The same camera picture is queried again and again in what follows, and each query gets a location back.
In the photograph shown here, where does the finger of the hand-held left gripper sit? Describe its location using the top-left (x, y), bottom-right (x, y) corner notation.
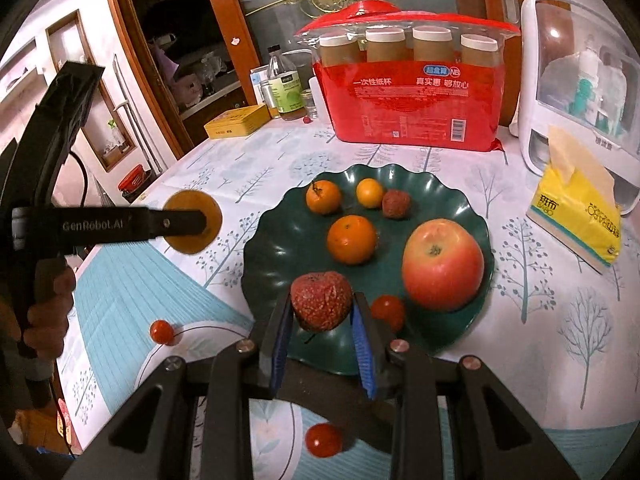
top-left (146, 207), bottom-right (210, 237)

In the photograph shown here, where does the orange tangerine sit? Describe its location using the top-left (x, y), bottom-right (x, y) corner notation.
top-left (326, 214), bottom-right (379, 266)
top-left (305, 180), bottom-right (342, 216)

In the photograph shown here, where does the person's left hand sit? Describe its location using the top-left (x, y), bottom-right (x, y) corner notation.
top-left (20, 260), bottom-right (77, 361)

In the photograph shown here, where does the red lychee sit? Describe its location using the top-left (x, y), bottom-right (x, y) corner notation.
top-left (381, 189), bottom-right (413, 220)
top-left (290, 271), bottom-right (353, 333)

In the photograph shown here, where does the dark green scalloped plate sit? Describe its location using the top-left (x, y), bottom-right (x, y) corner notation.
top-left (241, 164), bottom-right (496, 377)

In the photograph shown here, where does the tree print tablecloth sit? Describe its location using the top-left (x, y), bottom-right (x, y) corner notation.
top-left (52, 120), bottom-right (640, 480)

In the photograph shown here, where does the yellow tin box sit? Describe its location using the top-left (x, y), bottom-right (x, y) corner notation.
top-left (204, 104), bottom-right (272, 140)

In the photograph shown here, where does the yellow tissue pack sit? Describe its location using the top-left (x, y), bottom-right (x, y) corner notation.
top-left (526, 125), bottom-right (623, 273)

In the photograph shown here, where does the small glass jar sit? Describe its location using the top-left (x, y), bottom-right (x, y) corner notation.
top-left (300, 88), bottom-right (319, 121)

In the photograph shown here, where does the red lidded jar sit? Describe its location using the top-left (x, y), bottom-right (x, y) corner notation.
top-left (118, 164), bottom-right (153, 196)

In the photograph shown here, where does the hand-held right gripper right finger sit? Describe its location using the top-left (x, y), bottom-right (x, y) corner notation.
top-left (349, 291), bottom-right (581, 480)

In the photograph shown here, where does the wooden wall niche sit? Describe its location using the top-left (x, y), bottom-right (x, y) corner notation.
top-left (46, 10), bottom-right (138, 171)

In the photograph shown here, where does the red apple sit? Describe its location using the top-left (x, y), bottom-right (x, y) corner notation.
top-left (401, 218), bottom-right (486, 312)

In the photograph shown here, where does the long metal handle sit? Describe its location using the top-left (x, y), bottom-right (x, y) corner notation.
top-left (112, 55), bottom-right (163, 176)

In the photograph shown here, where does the large yellow orange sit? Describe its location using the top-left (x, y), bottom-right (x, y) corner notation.
top-left (162, 191), bottom-right (223, 256)

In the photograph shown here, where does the red paper cup package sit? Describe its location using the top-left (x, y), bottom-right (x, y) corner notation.
top-left (294, 0), bottom-right (521, 153)

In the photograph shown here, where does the person's left forearm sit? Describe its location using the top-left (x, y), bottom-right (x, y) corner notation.
top-left (0, 290), bottom-right (31, 446)

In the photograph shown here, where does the wooden framed glass door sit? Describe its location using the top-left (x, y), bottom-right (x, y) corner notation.
top-left (197, 0), bottom-right (571, 126)

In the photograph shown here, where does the white storage box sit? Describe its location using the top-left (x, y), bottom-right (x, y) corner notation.
top-left (510, 0), bottom-right (640, 216)

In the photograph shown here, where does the glass bottle green label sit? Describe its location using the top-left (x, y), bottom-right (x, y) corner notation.
top-left (265, 45), bottom-right (306, 121)

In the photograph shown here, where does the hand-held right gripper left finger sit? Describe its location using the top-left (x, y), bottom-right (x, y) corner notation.
top-left (65, 290), bottom-right (294, 480)

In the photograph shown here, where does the small yellow orange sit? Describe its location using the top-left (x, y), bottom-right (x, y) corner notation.
top-left (356, 178), bottom-right (386, 209)

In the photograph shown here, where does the red cherry tomato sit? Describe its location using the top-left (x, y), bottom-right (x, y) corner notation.
top-left (305, 422), bottom-right (344, 459)
top-left (370, 295), bottom-right (406, 333)
top-left (150, 319), bottom-right (176, 346)

